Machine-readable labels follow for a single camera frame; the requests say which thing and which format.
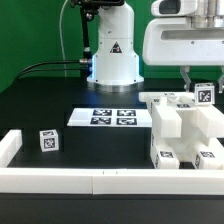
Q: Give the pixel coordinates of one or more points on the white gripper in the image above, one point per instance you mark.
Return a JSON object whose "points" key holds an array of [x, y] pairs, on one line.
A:
{"points": [[186, 33]]}

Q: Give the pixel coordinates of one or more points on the white chair back piece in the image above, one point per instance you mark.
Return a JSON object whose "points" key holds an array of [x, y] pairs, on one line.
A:
{"points": [[176, 115]]}

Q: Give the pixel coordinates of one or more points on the white chair seat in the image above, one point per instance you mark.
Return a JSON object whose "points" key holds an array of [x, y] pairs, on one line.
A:
{"points": [[185, 146]]}

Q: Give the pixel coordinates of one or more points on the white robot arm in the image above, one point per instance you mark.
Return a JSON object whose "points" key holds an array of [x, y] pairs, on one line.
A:
{"points": [[115, 63]]}

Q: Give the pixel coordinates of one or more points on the white marker tag sheet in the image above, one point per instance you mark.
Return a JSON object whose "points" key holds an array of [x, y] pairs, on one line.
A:
{"points": [[103, 117]]}

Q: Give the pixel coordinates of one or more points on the white U-shaped fence wall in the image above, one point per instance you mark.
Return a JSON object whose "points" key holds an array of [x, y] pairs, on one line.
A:
{"points": [[100, 181]]}

